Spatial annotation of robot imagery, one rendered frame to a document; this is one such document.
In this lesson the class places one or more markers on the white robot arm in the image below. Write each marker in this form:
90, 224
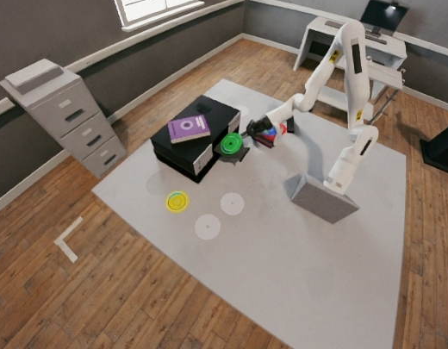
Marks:
357, 91

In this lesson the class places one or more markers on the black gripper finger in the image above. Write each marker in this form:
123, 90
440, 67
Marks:
255, 134
248, 128

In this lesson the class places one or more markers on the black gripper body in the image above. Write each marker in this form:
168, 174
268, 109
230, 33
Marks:
264, 122

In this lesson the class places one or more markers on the yellow cd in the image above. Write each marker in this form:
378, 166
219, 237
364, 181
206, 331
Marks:
183, 201

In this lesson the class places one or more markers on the blue cd with green label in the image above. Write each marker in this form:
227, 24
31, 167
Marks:
269, 132

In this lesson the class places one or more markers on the green-labelled cd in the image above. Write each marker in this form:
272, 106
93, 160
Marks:
236, 143

